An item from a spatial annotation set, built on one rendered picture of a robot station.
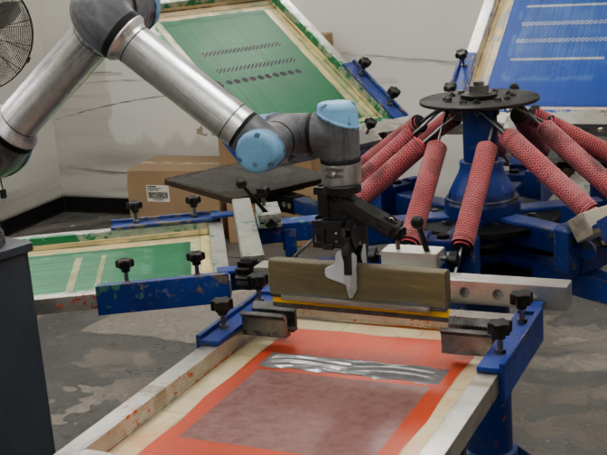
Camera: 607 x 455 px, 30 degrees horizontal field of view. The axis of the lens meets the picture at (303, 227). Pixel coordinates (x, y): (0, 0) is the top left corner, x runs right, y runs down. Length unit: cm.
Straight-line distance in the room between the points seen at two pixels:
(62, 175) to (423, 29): 270
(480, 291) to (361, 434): 56
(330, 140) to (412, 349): 45
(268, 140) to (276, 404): 46
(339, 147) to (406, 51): 439
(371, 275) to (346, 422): 32
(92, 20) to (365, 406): 81
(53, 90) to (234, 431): 76
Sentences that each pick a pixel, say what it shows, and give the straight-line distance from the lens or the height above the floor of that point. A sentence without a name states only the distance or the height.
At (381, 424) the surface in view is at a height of 96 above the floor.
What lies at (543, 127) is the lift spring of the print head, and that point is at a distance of 280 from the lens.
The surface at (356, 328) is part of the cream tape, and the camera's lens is 233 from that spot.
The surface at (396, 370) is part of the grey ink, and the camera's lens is 210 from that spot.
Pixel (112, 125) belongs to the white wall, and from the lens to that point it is 738.
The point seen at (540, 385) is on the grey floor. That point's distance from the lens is 444.
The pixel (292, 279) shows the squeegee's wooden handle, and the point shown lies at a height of 110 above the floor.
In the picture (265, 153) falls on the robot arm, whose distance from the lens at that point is 192.
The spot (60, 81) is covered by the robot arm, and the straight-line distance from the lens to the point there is 222.
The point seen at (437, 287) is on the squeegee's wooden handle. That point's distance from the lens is 206.
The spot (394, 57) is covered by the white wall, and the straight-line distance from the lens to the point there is 644.
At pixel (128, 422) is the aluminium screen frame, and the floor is 98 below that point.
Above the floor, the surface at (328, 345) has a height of 96.
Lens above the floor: 177
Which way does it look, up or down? 15 degrees down
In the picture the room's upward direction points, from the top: 4 degrees counter-clockwise
